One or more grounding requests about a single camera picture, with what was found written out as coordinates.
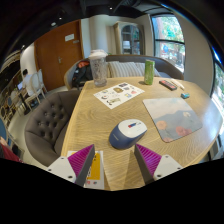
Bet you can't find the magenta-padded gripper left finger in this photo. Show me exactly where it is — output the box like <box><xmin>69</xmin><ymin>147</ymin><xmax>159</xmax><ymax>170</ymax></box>
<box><xmin>45</xmin><ymin>143</ymin><xmax>97</xmax><ymax>188</ymax></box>

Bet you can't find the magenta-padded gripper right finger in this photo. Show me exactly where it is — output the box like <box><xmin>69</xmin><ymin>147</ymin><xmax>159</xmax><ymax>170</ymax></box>
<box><xmin>133</xmin><ymin>143</ymin><xmax>184</xmax><ymax>185</ymax></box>

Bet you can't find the blue and white computer mouse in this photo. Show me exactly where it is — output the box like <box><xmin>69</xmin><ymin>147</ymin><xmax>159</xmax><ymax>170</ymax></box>
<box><xmin>108</xmin><ymin>118</ymin><xmax>148</xmax><ymax>150</ymax></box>

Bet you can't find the floral print mouse pad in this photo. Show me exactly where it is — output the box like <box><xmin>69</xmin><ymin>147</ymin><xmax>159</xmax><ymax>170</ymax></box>
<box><xmin>142</xmin><ymin>96</ymin><xmax>204</xmax><ymax>144</ymax></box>

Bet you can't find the yellow and white card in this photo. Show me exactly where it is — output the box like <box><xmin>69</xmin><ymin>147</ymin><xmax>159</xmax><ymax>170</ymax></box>
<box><xmin>66</xmin><ymin>149</ymin><xmax>105</xmax><ymax>191</ymax></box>

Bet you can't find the grey tufted armchair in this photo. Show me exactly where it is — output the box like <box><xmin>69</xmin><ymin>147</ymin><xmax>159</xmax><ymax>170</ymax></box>
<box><xmin>24</xmin><ymin>89</ymin><xmax>82</xmax><ymax>167</ymax></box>

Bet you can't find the black and orange flat box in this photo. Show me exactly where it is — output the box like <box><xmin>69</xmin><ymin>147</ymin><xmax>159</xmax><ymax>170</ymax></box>
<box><xmin>158</xmin><ymin>79</ymin><xmax>178</xmax><ymax>92</ymax></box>

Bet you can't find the white sticker sheet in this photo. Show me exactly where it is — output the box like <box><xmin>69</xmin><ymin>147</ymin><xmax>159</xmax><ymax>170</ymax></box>
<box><xmin>93</xmin><ymin>81</ymin><xmax>146</xmax><ymax>110</ymax></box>

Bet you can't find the white chairs group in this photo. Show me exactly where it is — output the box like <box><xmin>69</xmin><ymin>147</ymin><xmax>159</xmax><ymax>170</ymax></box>
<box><xmin>24</xmin><ymin>68</ymin><xmax>48</xmax><ymax>104</ymax></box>

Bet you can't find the person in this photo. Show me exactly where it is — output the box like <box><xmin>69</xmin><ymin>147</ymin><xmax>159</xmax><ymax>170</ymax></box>
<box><xmin>20</xmin><ymin>68</ymin><xmax>34</xmax><ymax>98</ymax></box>

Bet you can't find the striped cushion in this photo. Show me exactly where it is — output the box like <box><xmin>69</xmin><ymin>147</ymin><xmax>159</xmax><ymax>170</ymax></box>
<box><xmin>134</xmin><ymin>61</ymin><xmax>162</xmax><ymax>78</ymax></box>
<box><xmin>107</xmin><ymin>60</ymin><xmax>144</xmax><ymax>79</ymax></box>

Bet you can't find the green drink can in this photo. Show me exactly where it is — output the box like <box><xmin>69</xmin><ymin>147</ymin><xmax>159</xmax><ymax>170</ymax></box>
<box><xmin>143</xmin><ymin>59</ymin><xmax>156</xmax><ymax>86</ymax></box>

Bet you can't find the black backpack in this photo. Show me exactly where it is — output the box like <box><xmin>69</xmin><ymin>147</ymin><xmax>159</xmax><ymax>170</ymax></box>
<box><xmin>71</xmin><ymin>59</ymin><xmax>94</xmax><ymax>88</ymax></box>

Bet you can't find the grey curved sofa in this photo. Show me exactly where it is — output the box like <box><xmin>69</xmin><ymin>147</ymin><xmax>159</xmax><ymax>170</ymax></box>
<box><xmin>63</xmin><ymin>54</ymin><xmax>185</xmax><ymax>90</ymax></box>

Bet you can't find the clear white-lidded shaker bottle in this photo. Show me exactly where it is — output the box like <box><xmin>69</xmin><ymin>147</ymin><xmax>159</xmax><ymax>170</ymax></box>
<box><xmin>87</xmin><ymin>49</ymin><xmax>109</xmax><ymax>88</ymax></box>

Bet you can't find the brown wooden door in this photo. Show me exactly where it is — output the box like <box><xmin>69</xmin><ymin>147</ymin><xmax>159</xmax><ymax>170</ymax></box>
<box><xmin>34</xmin><ymin>19</ymin><xmax>84</xmax><ymax>92</ymax></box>

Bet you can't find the arched glass door cabinet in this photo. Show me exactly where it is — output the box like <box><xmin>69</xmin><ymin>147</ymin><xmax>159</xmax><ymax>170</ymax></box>
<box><xmin>113</xmin><ymin>21</ymin><xmax>145</xmax><ymax>56</ymax></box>

